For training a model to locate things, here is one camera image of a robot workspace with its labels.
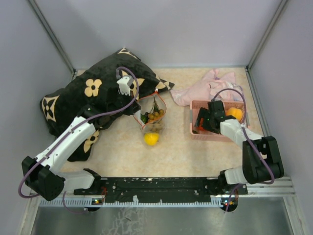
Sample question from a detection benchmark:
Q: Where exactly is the pink plastic basket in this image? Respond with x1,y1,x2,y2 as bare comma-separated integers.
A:
190,100,250,142

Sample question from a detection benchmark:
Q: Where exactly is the pink crumpled cloth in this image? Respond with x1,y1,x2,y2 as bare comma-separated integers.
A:
170,69,243,106

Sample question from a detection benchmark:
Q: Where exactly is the yellow lemon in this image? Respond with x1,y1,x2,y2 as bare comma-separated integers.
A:
143,133,159,146

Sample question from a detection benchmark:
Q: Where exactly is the yellow orange fruit right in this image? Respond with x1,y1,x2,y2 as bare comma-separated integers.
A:
225,107,244,121

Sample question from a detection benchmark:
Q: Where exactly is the brown longan bunch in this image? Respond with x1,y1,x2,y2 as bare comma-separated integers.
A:
146,98,165,133

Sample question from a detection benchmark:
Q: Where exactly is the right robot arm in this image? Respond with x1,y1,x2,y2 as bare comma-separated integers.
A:
190,100,284,194

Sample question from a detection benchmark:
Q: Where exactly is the aluminium frame post left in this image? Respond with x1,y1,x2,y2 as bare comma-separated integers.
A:
27,0,76,76

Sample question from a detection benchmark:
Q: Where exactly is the black floral pillow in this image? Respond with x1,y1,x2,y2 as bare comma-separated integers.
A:
40,48,175,162

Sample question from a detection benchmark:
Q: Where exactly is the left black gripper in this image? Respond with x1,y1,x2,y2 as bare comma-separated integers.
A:
108,89,141,116

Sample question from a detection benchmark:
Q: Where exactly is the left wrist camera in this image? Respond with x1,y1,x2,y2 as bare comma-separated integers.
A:
117,75,134,96

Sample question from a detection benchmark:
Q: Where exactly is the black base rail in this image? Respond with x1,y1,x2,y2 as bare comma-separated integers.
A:
74,177,248,212

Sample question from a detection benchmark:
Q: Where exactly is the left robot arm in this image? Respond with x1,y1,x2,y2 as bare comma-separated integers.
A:
18,85,139,201

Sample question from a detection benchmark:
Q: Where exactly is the dark grape bunch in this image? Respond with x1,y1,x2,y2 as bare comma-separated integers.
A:
143,112,150,120

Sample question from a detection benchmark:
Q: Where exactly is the clear zip top bag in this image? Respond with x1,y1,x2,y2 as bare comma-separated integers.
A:
134,89,167,146

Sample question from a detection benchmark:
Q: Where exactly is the aluminium frame post right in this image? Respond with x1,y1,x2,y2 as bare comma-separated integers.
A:
246,0,289,72

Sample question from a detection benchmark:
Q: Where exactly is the aluminium frame post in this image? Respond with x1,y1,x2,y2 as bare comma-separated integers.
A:
27,0,76,76
246,0,289,72

